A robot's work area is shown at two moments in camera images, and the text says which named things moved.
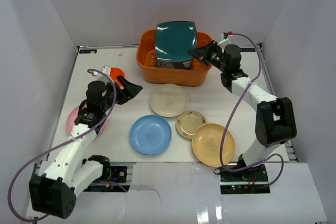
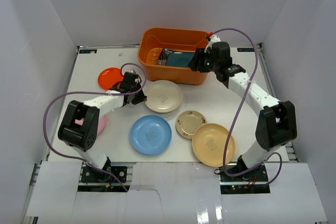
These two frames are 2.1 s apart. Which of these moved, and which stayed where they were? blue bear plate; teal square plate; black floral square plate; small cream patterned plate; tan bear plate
Moved: black floral square plate; teal square plate
Stayed: small cream patterned plate; tan bear plate; blue bear plate
